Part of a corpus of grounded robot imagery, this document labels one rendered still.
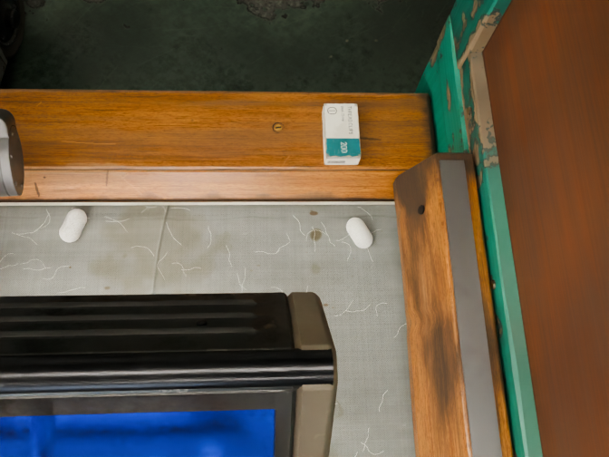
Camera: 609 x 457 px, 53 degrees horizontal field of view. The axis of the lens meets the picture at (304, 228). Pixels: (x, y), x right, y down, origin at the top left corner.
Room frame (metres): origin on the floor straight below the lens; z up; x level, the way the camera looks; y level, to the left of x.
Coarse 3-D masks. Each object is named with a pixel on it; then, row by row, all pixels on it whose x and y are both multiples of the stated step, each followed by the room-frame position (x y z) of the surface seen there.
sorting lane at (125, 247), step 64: (0, 256) 0.12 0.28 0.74; (64, 256) 0.13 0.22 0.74; (128, 256) 0.15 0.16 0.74; (192, 256) 0.16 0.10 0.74; (256, 256) 0.17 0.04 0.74; (320, 256) 0.19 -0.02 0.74; (384, 256) 0.20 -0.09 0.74; (384, 320) 0.14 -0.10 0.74; (384, 384) 0.08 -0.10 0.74; (384, 448) 0.02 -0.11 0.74
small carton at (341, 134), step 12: (324, 108) 0.33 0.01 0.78; (336, 108) 0.33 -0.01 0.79; (348, 108) 0.33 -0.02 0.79; (324, 120) 0.31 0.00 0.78; (336, 120) 0.32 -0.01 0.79; (348, 120) 0.32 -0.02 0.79; (324, 132) 0.30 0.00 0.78; (336, 132) 0.30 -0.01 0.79; (348, 132) 0.30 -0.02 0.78; (324, 144) 0.29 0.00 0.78; (336, 144) 0.29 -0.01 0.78; (348, 144) 0.29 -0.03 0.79; (360, 144) 0.29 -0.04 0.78; (324, 156) 0.28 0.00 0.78; (336, 156) 0.28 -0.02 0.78; (348, 156) 0.28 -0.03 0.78; (360, 156) 0.28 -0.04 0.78
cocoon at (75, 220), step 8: (72, 216) 0.17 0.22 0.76; (80, 216) 0.17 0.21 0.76; (64, 224) 0.16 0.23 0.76; (72, 224) 0.16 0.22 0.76; (80, 224) 0.16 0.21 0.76; (64, 232) 0.15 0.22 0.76; (72, 232) 0.15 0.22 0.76; (80, 232) 0.16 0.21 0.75; (64, 240) 0.14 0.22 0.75; (72, 240) 0.15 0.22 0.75
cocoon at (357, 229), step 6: (348, 222) 0.22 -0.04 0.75; (354, 222) 0.22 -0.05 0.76; (360, 222) 0.22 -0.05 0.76; (348, 228) 0.22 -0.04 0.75; (354, 228) 0.22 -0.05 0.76; (360, 228) 0.22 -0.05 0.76; (366, 228) 0.22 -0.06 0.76; (354, 234) 0.21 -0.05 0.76; (360, 234) 0.21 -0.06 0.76; (366, 234) 0.21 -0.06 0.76; (354, 240) 0.21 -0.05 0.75; (360, 240) 0.21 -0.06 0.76; (366, 240) 0.21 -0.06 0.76; (360, 246) 0.20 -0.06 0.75; (366, 246) 0.20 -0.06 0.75
